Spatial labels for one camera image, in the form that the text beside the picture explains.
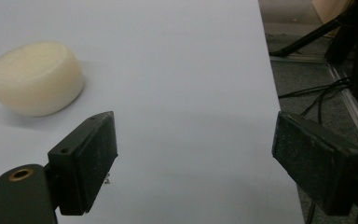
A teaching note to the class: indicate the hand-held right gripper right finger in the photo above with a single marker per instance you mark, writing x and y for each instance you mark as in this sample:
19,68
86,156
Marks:
315,165

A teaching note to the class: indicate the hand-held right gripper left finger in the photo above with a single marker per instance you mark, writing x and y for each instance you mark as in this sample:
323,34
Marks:
84,161

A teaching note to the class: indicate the cream round soap bar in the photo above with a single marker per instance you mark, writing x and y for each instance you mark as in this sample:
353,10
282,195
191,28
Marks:
34,79

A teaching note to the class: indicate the black curtain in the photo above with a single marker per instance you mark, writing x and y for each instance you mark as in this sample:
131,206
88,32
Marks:
357,46

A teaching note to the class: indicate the black stand leg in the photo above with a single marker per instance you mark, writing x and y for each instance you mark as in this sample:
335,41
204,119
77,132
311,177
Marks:
307,37

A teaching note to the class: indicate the beige board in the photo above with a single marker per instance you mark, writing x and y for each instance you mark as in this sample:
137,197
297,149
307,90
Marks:
331,11

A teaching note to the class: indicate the aluminium frame rail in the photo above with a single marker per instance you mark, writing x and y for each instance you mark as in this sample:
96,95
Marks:
352,109

